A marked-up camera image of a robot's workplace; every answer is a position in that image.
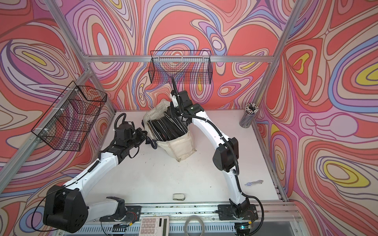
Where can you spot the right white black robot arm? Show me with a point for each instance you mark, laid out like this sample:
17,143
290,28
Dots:
226,153

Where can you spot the metal mesh pencil cup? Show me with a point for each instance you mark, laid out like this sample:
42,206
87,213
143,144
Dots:
250,111

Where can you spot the black paddle cases in bag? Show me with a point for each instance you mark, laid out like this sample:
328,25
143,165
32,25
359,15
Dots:
167,128

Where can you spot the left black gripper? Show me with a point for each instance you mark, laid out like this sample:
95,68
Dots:
139,132

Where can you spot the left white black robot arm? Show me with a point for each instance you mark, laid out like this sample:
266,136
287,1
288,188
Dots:
66,207

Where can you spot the back black wire basket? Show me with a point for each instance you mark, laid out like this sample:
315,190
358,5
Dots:
180,66

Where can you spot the small blue utility knife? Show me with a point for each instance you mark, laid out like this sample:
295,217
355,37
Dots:
254,183

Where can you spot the white eraser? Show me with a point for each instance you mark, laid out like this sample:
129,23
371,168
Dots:
178,197

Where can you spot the white pink calculator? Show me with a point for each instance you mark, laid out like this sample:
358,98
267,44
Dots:
154,226

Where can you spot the aluminium front rail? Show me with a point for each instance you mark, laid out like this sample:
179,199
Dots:
180,211

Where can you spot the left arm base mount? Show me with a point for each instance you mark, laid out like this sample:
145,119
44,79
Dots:
131,214

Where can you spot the beige canvas tote bag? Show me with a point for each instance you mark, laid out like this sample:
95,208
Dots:
178,149

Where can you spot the left black wire basket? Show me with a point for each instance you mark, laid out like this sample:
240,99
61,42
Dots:
72,120

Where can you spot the black wire basket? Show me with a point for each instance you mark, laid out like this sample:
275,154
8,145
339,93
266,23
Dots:
72,120
180,66

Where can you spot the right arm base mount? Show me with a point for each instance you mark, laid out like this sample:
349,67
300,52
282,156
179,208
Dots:
229,212

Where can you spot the grey tape roll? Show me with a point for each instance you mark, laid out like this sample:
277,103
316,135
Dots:
194,220

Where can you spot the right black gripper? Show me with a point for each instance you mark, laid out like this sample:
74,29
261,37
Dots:
172,109

